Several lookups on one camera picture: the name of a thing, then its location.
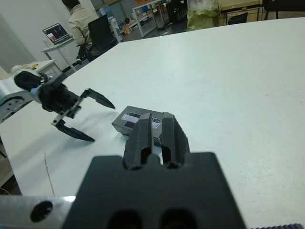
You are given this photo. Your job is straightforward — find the olive green plastic bag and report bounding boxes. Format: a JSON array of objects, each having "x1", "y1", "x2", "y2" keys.
[{"x1": 186, "y1": 2, "x2": 220, "y2": 31}]

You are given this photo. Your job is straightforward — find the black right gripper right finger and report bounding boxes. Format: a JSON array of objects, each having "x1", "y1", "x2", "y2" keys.
[{"x1": 161, "y1": 112, "x2": 191, "y2": 169}]

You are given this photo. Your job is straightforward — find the seated person beige jacket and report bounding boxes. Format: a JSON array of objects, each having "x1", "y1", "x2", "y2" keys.
[{"x1": 61, "y1": 0, "x2": 100, "y2": 57}]

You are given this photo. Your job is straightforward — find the open silver laptop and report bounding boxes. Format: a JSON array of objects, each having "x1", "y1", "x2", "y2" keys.
[{"x1": 42, "y1": 22, "x2": 74, "y2": 46}]

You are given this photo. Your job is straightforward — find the white frame work desk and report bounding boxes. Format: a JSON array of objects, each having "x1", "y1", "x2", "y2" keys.
[{"x1": 132, "y1": 0, "x2": 173, "y2": 38}]

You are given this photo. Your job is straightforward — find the stacked wooden crates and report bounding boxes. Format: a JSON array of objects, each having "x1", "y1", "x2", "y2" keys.
[{"x1": 217, "y1": 0, "x2": 263, "y2": 13}]

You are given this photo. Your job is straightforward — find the small white side desk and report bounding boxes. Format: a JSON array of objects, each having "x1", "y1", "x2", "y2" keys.
[{"x1": 40, "y1": 37, "x2": 78, "y2": 73}]

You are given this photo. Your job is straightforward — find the low white cluttered table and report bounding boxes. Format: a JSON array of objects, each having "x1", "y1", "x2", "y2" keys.
[{"x1": 9, "y1": 59, "x2": 63, "y2": 81}]

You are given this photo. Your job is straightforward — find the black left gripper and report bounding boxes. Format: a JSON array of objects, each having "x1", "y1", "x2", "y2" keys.
[{"x1": 39, "y1": 84, "x2": 117, "y2": 143}]

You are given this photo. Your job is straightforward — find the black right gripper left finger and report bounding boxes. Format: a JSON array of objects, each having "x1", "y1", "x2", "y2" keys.
[{"x1": 123, "y1": 113, "x2": 154, "y2": 171}]

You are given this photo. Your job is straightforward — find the black computer tower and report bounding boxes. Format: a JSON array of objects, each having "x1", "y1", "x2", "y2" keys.
[{"x1": 166, "y1": 0, "x2": 189, "y2": 24}]

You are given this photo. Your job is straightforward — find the black box lid with print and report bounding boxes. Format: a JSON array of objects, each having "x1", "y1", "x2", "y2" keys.
[{"x1": 111, "y1": 105, "x2": 167, "y2": 146}]

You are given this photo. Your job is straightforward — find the black mesh desk chair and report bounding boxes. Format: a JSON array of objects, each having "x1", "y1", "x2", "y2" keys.
[{"x1": 75, "y1": 14, "x2": 118, "y2": 63}]

